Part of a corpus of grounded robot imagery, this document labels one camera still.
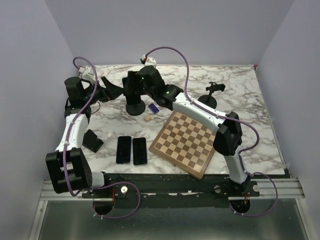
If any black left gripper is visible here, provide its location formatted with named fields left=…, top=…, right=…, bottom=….
left=83, top=76, right=126, bottom=105

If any black phone from wedge stand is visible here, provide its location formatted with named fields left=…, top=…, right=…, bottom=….
left=116, top=136, right=132, bottom=164

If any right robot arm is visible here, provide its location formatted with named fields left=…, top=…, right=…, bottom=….
left=122, top=65, right=250, bottom=196

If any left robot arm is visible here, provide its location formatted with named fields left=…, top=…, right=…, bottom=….
left=45, top=76, right=124, bottom=198

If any black wedge phone stand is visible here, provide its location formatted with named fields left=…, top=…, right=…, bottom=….
left=82, top=129, right=104, bottom=153

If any purple rectangular block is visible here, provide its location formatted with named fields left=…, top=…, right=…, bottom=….
left=148, top=103, right=160, bottom=114

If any light wooden block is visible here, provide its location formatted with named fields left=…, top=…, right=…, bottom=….
left=143, top=115, right=153, bottom=122

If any wooden chessboard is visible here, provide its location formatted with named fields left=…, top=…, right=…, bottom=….
left=148, top=111, right=227, bottom=179

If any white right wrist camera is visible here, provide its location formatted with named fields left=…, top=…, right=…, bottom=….
left=140, top=54, right=157, bottom=68

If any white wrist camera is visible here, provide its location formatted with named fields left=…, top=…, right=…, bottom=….
left=78, top=65, right=96, bottom=82
left=140, top=54, right=157, bottom=68

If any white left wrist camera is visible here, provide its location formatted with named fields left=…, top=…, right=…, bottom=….
left=78, top=65, right=96, bottom=82

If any aluminium mounting rail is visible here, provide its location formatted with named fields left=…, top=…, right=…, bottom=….
left=39, top=178, right=305, bottom=201

